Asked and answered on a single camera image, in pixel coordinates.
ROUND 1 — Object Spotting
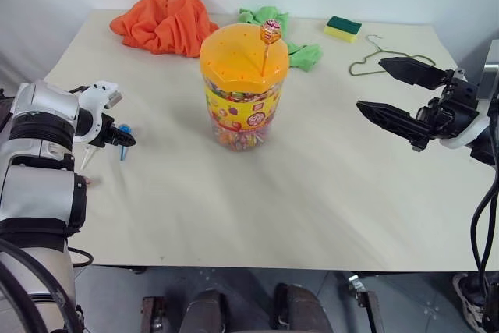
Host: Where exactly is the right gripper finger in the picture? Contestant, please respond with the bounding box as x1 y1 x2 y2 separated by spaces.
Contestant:
356 101 432 152
378 57 448 90

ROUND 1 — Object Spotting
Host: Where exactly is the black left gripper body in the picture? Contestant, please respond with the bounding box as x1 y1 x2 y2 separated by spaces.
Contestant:
101 113 120 147

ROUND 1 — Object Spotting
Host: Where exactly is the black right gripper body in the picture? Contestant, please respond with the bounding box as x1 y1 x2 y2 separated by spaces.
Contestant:
415 69 480 140

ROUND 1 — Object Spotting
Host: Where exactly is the blue lollipop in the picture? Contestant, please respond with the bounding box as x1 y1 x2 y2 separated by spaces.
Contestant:
119 124 133 162

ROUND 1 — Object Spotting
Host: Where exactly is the candy jar with orange lid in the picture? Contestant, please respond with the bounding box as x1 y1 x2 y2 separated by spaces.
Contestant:
199 23 292 152

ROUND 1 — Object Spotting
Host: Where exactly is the yellow green sponge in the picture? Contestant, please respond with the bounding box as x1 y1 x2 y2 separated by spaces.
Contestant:
324 15 363 44

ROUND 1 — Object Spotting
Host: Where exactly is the green cloth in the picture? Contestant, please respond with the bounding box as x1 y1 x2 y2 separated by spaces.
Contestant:
237 5 324 73

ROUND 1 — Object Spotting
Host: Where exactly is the orange cloth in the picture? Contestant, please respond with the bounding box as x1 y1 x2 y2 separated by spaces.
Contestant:
109 0 221 59

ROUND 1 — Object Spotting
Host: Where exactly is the orange wrapped lollipop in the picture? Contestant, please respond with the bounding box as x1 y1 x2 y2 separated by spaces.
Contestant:
260 19 283 76

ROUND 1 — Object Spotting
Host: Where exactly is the table caster wheel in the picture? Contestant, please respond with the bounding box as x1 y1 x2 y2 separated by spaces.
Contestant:
348 272 368 293

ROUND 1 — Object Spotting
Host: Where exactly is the rusty brown metal bar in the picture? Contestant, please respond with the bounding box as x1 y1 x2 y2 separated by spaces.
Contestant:
140 296 167 333
352 289 382 333

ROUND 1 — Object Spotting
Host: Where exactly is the dark rounded shape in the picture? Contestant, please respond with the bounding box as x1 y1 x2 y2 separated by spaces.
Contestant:
274 282 333 333
184 289 228 333

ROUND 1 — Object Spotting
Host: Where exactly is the white black sneaker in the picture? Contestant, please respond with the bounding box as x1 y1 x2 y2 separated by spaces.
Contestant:
451 273 489 328

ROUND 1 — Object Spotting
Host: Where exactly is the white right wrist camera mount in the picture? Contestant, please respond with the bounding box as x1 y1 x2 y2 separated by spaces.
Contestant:
437 113 490 151

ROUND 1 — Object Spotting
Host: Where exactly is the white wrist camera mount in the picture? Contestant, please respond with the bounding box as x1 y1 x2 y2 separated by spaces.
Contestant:
437 113 490 151
73 81 126 146

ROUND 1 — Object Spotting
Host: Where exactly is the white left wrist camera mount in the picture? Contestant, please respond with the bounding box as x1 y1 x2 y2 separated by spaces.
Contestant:
73 81 126 146

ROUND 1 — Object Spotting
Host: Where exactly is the olive wire clothes hanger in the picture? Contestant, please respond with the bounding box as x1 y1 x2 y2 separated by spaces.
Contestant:
348 34 436 77

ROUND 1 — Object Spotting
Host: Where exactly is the thin black cable loop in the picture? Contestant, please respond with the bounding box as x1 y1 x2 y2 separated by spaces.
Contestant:
68 246 95 269

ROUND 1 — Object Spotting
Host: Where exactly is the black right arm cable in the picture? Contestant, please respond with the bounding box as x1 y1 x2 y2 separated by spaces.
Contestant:
469 93 499 333

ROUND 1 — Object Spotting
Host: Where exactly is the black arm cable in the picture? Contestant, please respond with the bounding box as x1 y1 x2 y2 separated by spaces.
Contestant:
469 93 499 333
0 238 85 333

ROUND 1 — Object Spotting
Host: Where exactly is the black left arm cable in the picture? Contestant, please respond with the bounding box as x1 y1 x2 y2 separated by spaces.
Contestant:
0 238 85 333

